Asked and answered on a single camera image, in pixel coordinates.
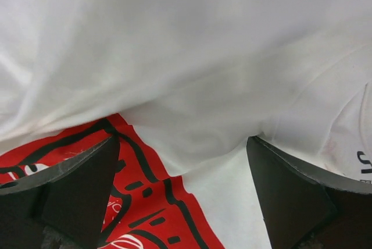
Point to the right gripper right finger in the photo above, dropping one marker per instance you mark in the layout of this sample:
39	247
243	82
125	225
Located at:
306	206

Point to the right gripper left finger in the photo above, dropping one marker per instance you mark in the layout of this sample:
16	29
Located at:
62	206

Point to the white Coca-Cola t-shirt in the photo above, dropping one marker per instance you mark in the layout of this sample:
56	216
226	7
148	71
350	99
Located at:
194	79

